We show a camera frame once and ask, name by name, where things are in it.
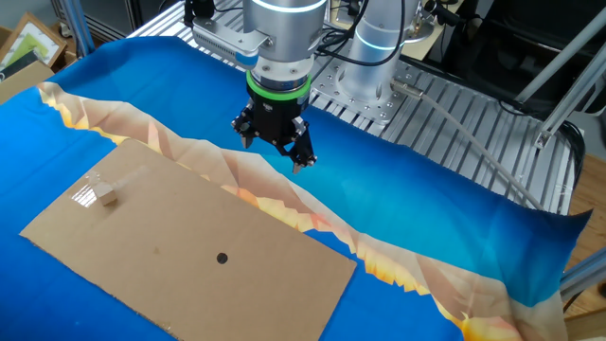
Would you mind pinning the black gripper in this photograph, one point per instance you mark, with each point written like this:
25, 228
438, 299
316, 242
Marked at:
277, 116

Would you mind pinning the small wooden block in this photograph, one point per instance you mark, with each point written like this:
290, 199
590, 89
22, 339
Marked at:
106, 194

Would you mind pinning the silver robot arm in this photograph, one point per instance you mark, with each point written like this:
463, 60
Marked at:
284, 33

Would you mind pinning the brown cardboard sheet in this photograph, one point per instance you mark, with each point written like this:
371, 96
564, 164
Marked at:
189, 227

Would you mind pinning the black round target dot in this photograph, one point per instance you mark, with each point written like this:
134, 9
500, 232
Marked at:
222, 258

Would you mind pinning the blue and orange printed cloth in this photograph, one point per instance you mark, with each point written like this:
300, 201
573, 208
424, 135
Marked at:
402, 189

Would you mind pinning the clear adhesive tape patch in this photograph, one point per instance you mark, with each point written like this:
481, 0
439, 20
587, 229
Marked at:
84, 195

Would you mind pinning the brown cardboard box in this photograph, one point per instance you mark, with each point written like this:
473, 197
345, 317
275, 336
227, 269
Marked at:
21, 80

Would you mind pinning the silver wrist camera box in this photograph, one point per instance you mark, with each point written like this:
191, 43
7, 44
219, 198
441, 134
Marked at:
222, 40

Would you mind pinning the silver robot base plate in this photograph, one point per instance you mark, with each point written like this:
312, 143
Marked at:
379, 106

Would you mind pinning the aluminium frame strut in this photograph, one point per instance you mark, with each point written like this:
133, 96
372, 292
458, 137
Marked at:
584, 277
78, 26
575, 95
563, 54

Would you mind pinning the wooden picture frame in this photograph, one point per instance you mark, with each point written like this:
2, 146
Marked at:
33, 42

